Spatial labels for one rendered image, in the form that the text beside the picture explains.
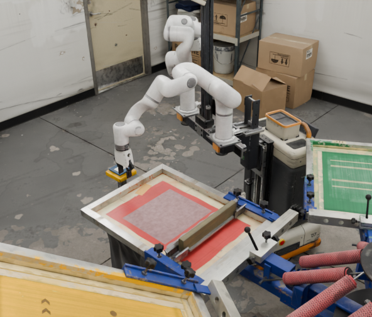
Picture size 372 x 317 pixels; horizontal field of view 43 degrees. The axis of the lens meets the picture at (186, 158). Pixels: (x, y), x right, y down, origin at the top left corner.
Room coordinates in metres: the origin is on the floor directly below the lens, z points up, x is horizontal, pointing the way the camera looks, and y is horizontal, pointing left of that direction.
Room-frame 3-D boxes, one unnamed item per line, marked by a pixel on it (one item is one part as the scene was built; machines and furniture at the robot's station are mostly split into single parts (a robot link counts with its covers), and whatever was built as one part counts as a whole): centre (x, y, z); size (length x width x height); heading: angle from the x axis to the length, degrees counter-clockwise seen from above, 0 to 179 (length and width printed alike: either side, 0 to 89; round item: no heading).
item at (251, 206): (1.88, -0.31, 0.98); 0.30 x 0.05 x 0.07; 47
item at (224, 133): (2.36, -0.23, 1.21); 0.16 x 0.13 x 0.15; 117
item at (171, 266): (1.48, 0.07, 0.98); 0.30 x 0.05 x 0.07; 47
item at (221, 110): (2.34, -0.22, 1.37); 0.13 x 0.10 x 0.16; 25
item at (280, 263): (1.46, -0.36, 1.02); 0.17 x 0.06 x 0.05; 47
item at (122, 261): (1.73, 0.23, 0.74); 0.46 x 0.04 x 0.42; 47
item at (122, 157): (2.10, 0.33, 1.19); 0.10 x 0.07 x 0.11; 47
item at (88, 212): (1.84, 0.05, 0.97); 0.79 x 0.58 x 0.04; 47
